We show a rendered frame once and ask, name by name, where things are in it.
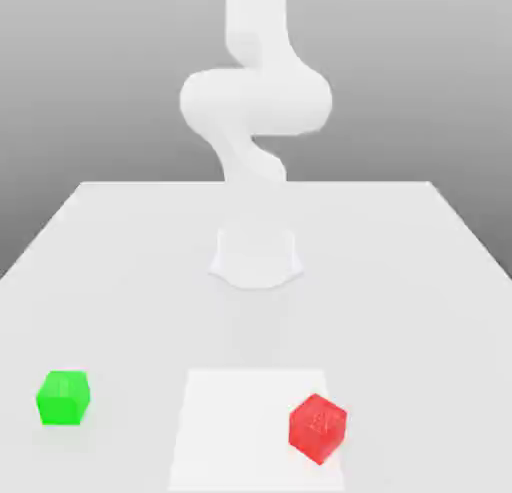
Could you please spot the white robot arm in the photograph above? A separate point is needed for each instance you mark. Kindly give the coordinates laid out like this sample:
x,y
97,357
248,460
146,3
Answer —
x,y
256,101

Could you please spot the small red cube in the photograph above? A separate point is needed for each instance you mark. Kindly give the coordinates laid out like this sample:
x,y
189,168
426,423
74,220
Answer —
x,y
318,429

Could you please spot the small green cube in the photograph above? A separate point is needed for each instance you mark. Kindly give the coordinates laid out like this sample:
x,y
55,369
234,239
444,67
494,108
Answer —
x,y
63,398

